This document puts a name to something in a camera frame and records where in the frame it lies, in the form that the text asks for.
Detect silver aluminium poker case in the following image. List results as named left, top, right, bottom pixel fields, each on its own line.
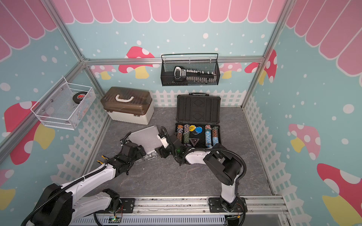
left=128, top=126, right=162, bottom=163

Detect black plastic poker case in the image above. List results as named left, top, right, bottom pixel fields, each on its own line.
left=175, top=93, right=221, bottom=148

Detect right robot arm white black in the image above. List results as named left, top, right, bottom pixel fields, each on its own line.
left=156, top=139, right=248, bottom=214

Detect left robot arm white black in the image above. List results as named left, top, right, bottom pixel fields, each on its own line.
left=21, top=141, right=146, bottom=226

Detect socket bit set holder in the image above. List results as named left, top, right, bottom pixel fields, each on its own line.
left=173, top=66, right=218, bottom=84

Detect yellow dealer button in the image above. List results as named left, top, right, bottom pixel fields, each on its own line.
left=189, top=125, right=196, bottom=131

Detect blue dealer button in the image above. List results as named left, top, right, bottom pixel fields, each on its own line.
left=194, top=127, right=203, bottom=134

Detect yellow black pliers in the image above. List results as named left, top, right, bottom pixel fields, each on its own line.
left=97, top=155, right=109, bottom=165

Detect teal chip stack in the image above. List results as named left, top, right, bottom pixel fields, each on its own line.
left=205, top=125, right=212, bottom=148

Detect green red chip stack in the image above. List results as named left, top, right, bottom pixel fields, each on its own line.
left=212, top=126, right=219, bottom=146

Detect brown lid storage box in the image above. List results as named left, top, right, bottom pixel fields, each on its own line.
left=100, top=87, right=154, bottom=125

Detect black red tape roll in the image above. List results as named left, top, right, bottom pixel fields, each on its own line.
left=72, top=91, right=88, bottom=104

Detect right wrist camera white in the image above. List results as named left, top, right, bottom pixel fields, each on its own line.
left=157, top=133, right=169, bottom=148

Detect black wire wall basket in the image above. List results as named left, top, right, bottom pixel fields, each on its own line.
left=160, top=53, right=220, bottom=86

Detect white wire wall basket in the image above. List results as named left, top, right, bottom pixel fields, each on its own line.
left=31, top=77, right=96, bottom=131

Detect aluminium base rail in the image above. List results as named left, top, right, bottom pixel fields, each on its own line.
left=70, top=196, right=294, bottom=226

